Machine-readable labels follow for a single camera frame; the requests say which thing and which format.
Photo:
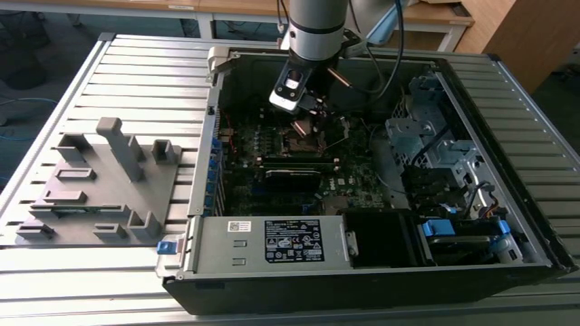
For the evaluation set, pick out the silver CPU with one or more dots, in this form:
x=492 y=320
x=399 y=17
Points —
x=304 y=127

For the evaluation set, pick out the metal locking lever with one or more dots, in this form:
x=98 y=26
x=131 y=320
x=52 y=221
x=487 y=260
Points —
x=338 y=143

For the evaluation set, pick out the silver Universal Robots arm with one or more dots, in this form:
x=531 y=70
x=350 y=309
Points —
x=318 y=30

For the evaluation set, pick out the CPU socket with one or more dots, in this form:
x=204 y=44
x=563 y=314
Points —
x=302 y=144

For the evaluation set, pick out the black RAM slot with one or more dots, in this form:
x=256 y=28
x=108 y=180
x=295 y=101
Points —
x=295 y=157
x=295 y=165

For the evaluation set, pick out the silver metal drive cage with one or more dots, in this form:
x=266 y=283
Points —
x=408 y=129

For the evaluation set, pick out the green motherboard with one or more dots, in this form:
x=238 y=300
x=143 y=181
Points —
x=358 y=169

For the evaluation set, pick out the wooden desk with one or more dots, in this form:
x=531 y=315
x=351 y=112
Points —
x=435 y=15

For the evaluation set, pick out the bronze chipset heatsink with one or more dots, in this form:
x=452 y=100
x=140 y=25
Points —
x=335 y=205

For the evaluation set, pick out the wooden cabinet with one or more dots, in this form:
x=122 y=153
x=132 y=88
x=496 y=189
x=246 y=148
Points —
x=522 y=34

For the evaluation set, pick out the grey power supply unit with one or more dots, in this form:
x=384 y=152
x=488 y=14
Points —
x=218 y=251

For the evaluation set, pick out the black hard disk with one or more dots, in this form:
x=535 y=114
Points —
x=458 y=249

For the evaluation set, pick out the grey parts rack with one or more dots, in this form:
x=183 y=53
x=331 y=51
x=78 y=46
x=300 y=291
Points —
x=114 y=203

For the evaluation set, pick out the blue case latch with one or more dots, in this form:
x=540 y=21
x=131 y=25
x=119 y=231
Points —
x=166 y=248

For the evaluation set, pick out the black open PC case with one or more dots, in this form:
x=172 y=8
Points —
x=272 y=295

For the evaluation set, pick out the green RAM stick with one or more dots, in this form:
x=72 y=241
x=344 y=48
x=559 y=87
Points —
x=72 y=210

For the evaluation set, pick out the black office chair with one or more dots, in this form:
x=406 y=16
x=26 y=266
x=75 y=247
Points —
x=23 y=61

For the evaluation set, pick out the white-rimmed wrist camera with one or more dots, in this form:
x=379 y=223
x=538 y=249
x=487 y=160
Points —
x=287 y=88

